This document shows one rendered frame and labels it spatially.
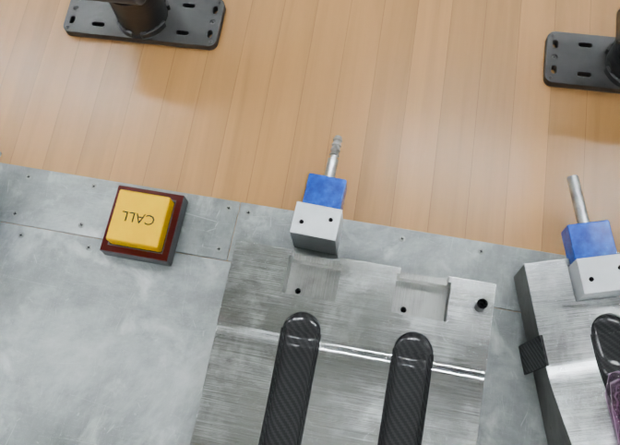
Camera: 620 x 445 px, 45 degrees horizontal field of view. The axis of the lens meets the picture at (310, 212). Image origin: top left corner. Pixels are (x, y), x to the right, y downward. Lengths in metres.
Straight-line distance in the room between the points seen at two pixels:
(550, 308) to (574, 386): 0.08
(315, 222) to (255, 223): 0.09
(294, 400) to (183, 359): 0.16
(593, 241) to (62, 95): 0.64
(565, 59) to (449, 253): 0.28
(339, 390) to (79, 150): 0.44
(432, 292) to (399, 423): 0.13
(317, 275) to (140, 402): 0.24
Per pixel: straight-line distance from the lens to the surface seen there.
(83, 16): 1.02
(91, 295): 0.88
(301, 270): 0.77
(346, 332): 0.72
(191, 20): 0.98
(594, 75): 0.95
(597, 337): 0.80
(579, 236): 0.80
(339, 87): 0.92
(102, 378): 0.85
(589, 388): 0.78
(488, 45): 0.96
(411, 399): 0.73
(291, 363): 0.73
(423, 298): 0.76
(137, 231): 0.84
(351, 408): 0.72
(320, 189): 0.82
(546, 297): 0.79
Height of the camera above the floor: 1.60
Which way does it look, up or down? 70 degrees down
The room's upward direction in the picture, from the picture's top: 11 degrees counter-clockwise
